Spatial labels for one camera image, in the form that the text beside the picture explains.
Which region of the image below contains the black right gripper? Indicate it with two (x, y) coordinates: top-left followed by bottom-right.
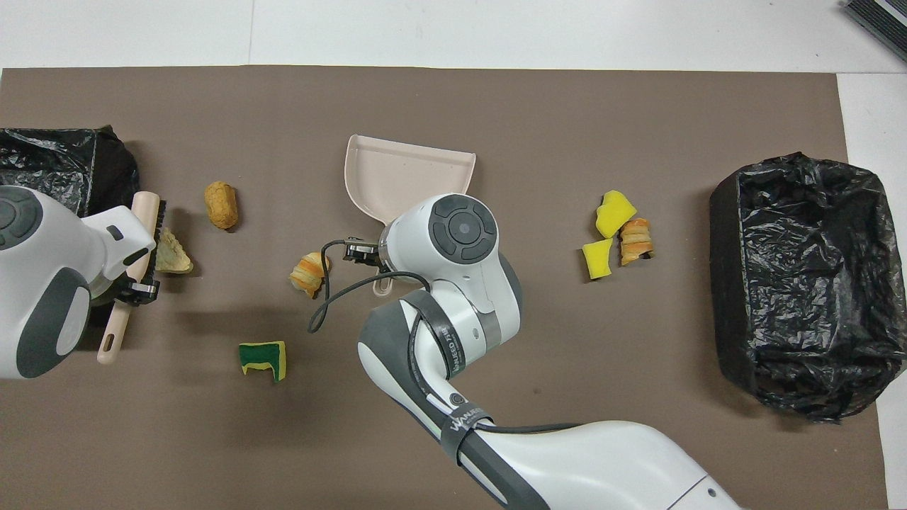
(343, 238), (390, 275)

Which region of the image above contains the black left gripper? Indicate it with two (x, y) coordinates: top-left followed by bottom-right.
(113, 278), (161, 307)

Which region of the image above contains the pale bread chunk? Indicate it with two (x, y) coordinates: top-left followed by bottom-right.
(154, 227), (193, 275)

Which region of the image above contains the striped croissant pastry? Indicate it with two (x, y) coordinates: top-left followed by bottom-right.
(289, 252), (331, 299)
(619, 217), (655, 267)

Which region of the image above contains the beige hand brush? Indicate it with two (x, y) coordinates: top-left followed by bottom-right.
(96, 191), (168, 366)

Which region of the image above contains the beige plastic dustpan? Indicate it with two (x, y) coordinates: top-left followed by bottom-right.
(344, 135), (477, 296)

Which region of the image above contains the brown bread roll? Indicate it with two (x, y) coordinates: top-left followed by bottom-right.
(204, 181), (240, 231)

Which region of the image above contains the green and yellow sponge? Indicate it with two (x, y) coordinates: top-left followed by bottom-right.
(238, 341), (287, 383)

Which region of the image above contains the small yellow sponge piece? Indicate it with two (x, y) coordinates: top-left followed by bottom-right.
(582, 238), (614, 281)

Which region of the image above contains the large yellow sponge piece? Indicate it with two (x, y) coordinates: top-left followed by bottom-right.
(595, 190), (638, 239)

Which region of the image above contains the black bag-covered bin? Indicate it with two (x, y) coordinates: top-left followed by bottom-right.
(0, 125), (141, 219)

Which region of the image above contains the open black bag-lined bin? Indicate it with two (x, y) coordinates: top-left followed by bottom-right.
(709, 152), (907, 424)

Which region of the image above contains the brown table mat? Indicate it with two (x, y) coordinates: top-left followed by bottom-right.
(0, 66), (890, 510)

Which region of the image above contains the dark grey ribbed panel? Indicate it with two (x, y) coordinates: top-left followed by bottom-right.
(842, 0), (907, 63)

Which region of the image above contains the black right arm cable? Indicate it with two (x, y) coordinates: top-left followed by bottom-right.
(307, 239), (589, 436)

